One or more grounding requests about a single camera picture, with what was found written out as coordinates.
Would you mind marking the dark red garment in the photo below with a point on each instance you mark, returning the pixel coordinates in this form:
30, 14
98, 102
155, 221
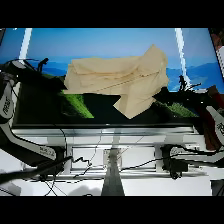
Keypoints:
209, 135

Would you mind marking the beige garment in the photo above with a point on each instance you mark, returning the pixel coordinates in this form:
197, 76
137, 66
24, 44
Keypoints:
116, 75

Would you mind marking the silver frame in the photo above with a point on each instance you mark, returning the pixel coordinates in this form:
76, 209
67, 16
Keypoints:
112, 181

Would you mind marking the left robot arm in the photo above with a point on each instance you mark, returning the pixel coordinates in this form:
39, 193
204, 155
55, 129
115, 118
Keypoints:
20, 144

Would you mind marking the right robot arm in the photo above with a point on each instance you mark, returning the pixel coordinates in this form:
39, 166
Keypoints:
218, 124

